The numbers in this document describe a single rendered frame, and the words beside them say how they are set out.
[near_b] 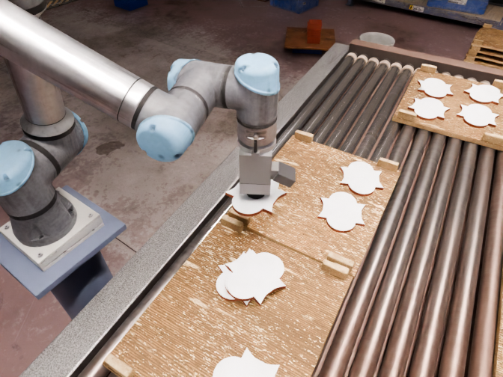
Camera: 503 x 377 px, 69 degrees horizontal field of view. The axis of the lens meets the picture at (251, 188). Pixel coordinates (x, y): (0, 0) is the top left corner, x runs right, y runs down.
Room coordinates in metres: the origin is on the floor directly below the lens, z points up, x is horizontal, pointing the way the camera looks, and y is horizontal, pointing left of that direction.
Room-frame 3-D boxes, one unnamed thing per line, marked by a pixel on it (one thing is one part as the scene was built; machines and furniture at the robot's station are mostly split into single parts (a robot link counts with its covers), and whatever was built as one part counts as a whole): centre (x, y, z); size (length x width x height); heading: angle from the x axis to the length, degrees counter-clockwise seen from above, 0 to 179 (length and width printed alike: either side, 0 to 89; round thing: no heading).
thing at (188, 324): (0.35, 0.03, 0.93); 0.41 x 0.35 x 0.02; 150
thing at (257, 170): (0.57, -0.03, 1.17); 0.12 x 0.09 x 0.16; 86
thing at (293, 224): (0.71, -0.18, 0.93); 0.41 x 0.35 x 0.02; 150
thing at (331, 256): (0.48, -0.20, 0.95); 0.06 x 0.02 x 0.03; 60
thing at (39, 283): (0.62, 0.53, 0.44); 0.38 x 0.38 x 0.87; 54
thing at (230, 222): (0.59, 0.05, 0.95); 0.06 x 0.02 x 0.03; 60
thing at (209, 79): (0.59, 0.09, 1.32); 0.11 x 0.11 x 0.08; 73
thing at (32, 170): (0.62, 0.54, 1.08); 0.13 x 0.12 x 0.14; 163
